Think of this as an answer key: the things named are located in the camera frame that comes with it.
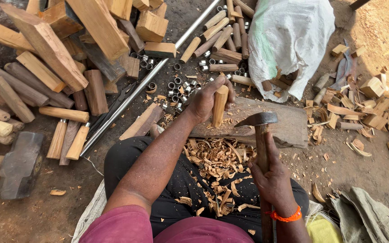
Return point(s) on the orange thread wristband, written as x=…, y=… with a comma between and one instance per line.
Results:
x=286, y=217

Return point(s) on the pile of round wooden billets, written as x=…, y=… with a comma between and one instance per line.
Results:
x=5, y=101

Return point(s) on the heap of wood offcuts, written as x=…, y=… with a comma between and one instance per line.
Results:
x=377, y=104

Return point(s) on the dark wooden stick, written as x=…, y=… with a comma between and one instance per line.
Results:
x=69, y=141

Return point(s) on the iron sledgehammer head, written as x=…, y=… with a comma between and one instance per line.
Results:
x=20, y=165

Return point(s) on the heap of sawn wood blocks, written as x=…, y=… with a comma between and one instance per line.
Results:
x=79, y=37

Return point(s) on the pile of wood shavings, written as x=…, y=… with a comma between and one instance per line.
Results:
x=214, y=162

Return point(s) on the black metal tongs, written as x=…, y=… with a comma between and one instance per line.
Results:
x=113, y=108

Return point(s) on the long steel pipe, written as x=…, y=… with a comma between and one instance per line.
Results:
x=140, y=86

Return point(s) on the person's black trousers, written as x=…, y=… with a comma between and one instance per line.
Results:
x=181, y=182

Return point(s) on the person's right hand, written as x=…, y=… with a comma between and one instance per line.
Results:
x=275, y=184

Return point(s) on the weathered wooden chopping block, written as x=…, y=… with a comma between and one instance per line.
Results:
x=275, y=125

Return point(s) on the pile of metal ferrules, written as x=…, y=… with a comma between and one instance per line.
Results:
x=181, y=89

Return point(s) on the white woven sack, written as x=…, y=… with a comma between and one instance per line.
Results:
x=289, y=40

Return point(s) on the person's maroon shirt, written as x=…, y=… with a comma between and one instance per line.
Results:
x=130, y=227

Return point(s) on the white woven floor mat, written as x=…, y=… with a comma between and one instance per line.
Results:
x=89, y=212

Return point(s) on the short flat wooden plank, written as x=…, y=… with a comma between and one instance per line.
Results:
x=144, y=121

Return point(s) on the person's left fingers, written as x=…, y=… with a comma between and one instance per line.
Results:
x=214, y=83

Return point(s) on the grey sackcloth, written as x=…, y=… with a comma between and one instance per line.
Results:
x=370, y=216

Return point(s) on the yellow cloth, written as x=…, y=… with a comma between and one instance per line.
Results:
x=322, y=231

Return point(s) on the person's left hand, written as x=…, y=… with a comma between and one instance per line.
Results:
x=201, y=103

